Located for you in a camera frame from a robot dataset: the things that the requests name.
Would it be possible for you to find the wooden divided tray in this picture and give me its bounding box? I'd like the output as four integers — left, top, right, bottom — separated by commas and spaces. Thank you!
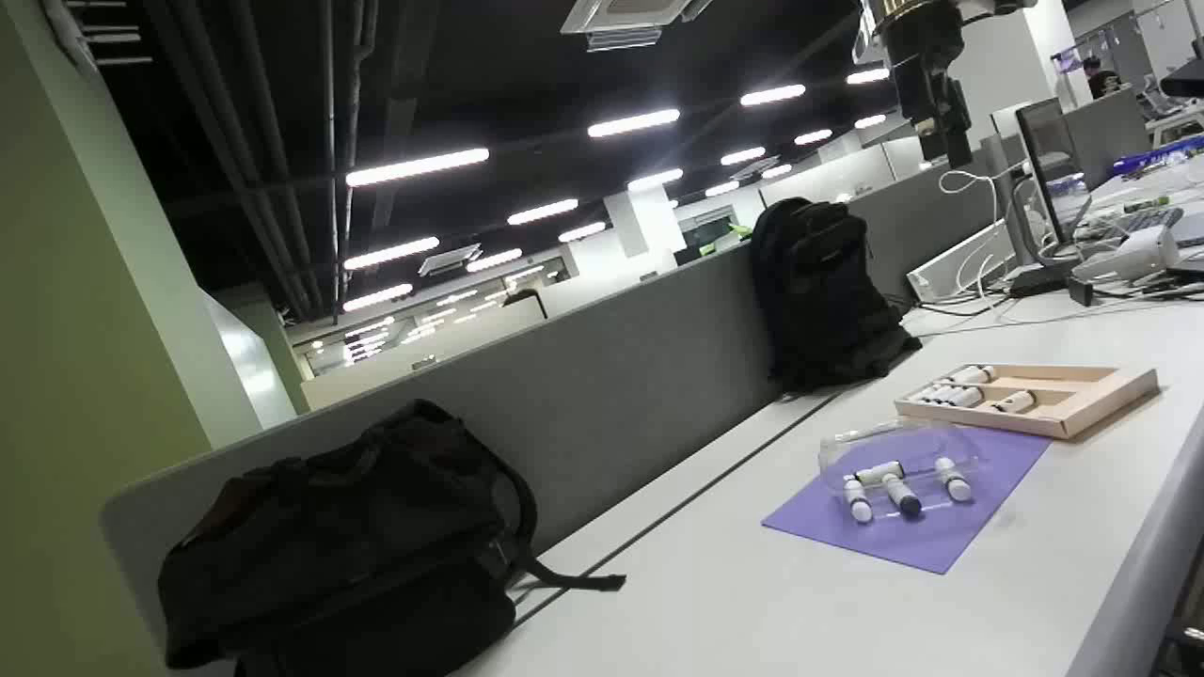
893, 356, 1161, 444

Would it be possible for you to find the grey monitor back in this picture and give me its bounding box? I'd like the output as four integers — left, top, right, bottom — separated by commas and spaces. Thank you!
1066, 88, 1158, 191

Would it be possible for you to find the yellow band white bottle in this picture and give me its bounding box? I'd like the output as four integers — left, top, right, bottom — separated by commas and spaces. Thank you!
934, 450, 977, 508

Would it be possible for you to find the large black backpack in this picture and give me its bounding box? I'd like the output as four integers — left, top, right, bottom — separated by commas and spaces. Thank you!
153, 394, 631, 677

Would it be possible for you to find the ceiling air conditioner unit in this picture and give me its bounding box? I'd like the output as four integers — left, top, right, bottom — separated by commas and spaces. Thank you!
557, 0, 719, 56

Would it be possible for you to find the white flat box device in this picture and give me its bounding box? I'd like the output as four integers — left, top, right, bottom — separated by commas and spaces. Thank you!
904, 219, 1025, 309

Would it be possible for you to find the white handheld device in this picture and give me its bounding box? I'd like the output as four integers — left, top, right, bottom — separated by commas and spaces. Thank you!
1074, 224, 1184, 285

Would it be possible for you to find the purple mat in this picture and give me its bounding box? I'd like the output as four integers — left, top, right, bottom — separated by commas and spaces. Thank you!
759, 424, 1055, 581

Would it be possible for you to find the tall black backpack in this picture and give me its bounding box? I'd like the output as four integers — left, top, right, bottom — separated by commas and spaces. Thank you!
745, 196, 926, 394

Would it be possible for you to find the dark computer monitor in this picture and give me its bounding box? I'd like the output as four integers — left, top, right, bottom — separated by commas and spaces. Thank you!
1010, 96, 1097, 303

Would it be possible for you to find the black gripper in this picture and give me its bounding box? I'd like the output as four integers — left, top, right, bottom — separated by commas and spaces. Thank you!
879, 10, 977, 170

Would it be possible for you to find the clear plastic storage box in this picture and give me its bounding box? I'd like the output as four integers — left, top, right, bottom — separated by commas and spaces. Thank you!
815, 420, 988, 532

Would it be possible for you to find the white cable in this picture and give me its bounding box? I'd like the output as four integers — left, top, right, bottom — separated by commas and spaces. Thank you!
934, 161, 1047, 318

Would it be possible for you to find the purple band white bottle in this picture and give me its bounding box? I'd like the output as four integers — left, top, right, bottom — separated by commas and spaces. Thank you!
838, 469, 878, 528

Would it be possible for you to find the grey desk partition panel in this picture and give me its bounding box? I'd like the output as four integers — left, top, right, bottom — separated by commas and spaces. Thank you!
98, 155, 1025, 634

